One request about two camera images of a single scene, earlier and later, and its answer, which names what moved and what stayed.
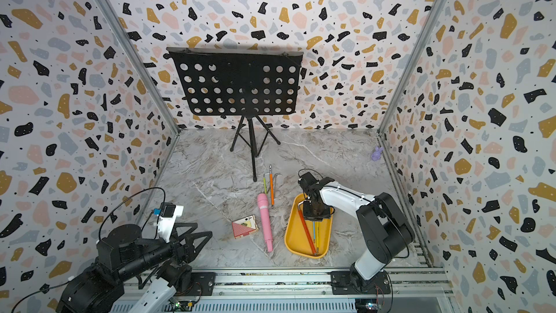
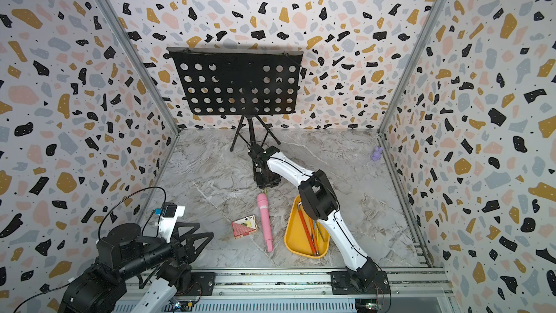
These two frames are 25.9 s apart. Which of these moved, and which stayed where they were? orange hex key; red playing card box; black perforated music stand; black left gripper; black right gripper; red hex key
Moved: black right gripper; orange hex key
Stayed: red hex key; black left gripper; black perforated music stand; red playing card box
